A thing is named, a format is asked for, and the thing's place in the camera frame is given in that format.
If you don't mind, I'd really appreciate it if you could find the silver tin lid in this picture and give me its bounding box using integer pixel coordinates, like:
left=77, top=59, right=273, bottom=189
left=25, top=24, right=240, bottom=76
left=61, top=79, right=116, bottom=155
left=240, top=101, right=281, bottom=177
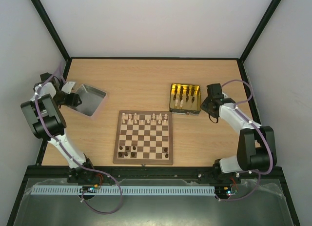
left=70, top=84, right=108, bottom=120

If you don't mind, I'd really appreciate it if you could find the gold tin with pieces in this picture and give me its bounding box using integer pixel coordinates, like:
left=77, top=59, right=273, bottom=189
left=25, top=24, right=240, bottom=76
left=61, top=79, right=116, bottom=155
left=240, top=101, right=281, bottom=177
left=169, top=83, right=201, bottom=116

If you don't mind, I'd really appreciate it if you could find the wooden chess board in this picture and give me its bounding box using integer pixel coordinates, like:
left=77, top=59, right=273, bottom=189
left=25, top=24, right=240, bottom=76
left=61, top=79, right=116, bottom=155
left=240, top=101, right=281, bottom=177
left=113, top=110, right=174, bottom=165

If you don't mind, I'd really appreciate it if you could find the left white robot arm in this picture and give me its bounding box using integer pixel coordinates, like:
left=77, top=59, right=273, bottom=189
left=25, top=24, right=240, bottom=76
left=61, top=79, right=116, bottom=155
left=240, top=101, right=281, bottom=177
left=20, top=73, right=95, bottom=183

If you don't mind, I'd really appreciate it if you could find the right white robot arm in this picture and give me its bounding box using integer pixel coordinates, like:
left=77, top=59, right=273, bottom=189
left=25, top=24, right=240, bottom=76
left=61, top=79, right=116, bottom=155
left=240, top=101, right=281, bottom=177
left=201, top=83, right=277, bottom=183

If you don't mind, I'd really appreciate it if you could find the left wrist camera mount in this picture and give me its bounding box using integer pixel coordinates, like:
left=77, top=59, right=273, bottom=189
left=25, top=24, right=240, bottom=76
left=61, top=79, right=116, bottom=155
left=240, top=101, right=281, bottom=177
left=61, top=82, right=76, bottom=94

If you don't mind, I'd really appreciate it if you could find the black enclosure frame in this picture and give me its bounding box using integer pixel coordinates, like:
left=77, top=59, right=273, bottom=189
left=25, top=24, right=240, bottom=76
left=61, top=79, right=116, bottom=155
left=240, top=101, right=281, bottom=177
left=7, top=0, right=300, bottom=226

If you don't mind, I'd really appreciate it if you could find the white slotted cable duct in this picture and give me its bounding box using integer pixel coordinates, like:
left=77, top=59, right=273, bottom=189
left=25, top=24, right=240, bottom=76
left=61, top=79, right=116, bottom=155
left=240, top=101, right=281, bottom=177
left=30, top=185, right=215, bottom=196

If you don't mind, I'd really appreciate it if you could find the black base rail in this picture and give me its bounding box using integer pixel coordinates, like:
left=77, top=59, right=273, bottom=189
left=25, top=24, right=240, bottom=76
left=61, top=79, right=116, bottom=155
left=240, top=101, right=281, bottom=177
left=25, top=165, right=283, bottom=185

